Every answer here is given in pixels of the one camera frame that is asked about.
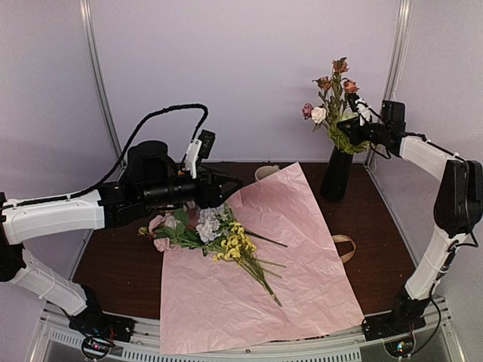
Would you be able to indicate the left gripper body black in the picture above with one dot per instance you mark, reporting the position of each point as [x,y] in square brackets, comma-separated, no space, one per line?
[161,194]

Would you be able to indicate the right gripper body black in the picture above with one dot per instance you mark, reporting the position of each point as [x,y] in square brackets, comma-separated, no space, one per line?
[358,138]

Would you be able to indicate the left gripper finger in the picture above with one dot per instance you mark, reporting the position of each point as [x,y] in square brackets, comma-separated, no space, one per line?
[224,191]
[226,182]

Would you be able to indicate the green fern white flower bunch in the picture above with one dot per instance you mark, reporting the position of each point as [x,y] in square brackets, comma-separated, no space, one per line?
[340,140]

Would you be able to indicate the orange brown flower stem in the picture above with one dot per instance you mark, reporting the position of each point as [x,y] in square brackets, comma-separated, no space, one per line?
[333,89]

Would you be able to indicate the pink peony flower stem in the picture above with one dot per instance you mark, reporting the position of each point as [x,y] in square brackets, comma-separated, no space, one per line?
[166,239]

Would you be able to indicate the yellow small flower bunch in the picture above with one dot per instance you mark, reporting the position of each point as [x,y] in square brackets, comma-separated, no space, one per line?
[239,250]

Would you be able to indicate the black cylindrical vase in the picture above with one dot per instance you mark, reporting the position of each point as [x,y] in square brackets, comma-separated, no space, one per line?
[336,178]

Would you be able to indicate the tan satin ribbon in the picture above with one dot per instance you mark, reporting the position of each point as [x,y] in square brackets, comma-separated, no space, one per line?
[348,252]

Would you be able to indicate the brown pink flower bunch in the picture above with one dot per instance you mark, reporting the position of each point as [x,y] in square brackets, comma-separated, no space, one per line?
[317,115]

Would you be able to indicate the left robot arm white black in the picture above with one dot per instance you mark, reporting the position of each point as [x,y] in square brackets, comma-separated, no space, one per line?
[108,206]

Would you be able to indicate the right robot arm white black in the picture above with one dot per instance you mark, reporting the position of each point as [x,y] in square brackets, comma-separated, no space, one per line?
[457,207]

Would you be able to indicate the blue hydrangea flower bunch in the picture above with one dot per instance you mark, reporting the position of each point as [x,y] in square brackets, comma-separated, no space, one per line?
[214,223]

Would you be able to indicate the beige floral mug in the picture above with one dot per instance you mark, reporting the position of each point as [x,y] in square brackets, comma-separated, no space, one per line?
[265,171]

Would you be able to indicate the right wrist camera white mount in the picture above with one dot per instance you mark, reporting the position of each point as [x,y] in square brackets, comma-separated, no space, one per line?
[360,107]

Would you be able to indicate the right aluminium frame post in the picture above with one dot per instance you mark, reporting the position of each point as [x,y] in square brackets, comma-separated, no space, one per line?
[396,64]

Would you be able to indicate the aluminium frame post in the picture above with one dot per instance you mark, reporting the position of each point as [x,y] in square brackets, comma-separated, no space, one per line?
[396,64]
[100,87]

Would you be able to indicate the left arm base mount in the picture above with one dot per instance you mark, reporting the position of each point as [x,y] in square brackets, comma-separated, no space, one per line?
[100,331]

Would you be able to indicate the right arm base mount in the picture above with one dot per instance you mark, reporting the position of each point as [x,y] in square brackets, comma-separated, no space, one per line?
[398,337]

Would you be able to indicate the left aluminium frame post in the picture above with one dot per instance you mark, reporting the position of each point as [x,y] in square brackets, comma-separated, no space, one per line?
[100,87]

